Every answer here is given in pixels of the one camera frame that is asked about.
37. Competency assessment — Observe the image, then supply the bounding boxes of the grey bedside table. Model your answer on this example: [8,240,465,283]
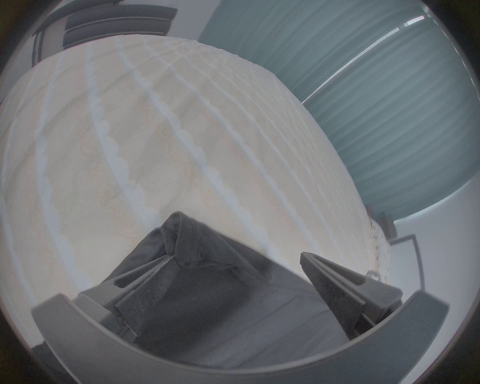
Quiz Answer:
[365,204,397,241]

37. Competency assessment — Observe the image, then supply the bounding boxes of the black T-shirt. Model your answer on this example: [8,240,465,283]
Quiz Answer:
[101,211,351,370]

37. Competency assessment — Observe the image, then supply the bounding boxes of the bed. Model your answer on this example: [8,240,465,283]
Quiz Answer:
[0,32,426,312]

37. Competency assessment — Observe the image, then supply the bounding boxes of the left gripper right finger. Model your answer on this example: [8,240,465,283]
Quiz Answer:
[300,252,404,340]

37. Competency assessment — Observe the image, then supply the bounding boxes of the blue-green curtain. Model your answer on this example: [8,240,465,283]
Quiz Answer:
[302,15,479,223]
[197,0,426,104]

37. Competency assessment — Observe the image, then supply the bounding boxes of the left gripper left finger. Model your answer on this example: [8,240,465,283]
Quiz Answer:
[77,257,175,337]

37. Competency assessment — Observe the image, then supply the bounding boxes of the black chest of drawers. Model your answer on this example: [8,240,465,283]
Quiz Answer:
[32,0,179,73]

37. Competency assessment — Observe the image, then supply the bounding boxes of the white printed pillow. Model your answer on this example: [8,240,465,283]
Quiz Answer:
[369,221,393,282]

